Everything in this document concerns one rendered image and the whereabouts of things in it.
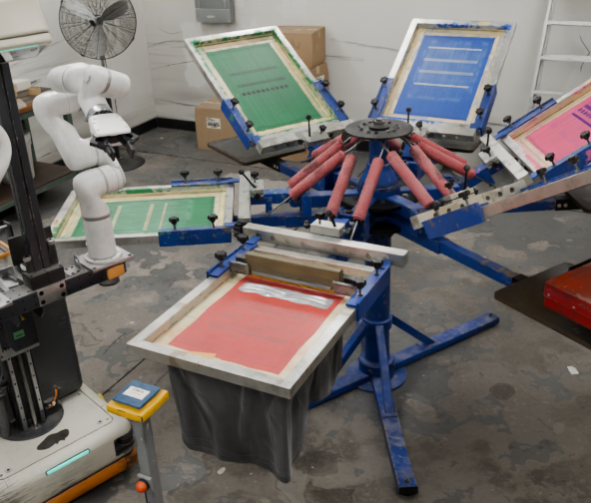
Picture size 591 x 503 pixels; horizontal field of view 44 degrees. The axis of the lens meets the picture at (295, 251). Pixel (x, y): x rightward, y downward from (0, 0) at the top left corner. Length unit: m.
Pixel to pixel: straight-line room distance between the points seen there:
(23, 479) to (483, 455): 1.91
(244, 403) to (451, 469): 1.25
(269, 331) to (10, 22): 1.20
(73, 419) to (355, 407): 1.31
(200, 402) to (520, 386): 1.88
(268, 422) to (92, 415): 1.13
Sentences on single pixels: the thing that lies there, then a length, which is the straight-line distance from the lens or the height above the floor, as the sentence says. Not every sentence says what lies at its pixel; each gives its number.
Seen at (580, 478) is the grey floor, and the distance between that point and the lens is 3.44.
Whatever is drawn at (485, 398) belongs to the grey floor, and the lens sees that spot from 3.77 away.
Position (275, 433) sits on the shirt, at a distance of 2.41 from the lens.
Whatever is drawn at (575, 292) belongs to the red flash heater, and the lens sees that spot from 2.44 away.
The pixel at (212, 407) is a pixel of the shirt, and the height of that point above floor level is 0.75.
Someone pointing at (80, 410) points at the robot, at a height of 0.28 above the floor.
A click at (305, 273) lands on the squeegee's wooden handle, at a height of 1.03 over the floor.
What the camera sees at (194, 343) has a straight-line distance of 2.42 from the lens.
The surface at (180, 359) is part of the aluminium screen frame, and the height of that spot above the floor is 0.99.
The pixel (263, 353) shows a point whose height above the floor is 0.96.
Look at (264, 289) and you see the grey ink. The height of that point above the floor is 0.96.
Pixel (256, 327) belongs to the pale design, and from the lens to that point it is 2.47.
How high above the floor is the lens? 2.26
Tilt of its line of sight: 26 degrees down
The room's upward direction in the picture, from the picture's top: 3 degrees counter-clockwise
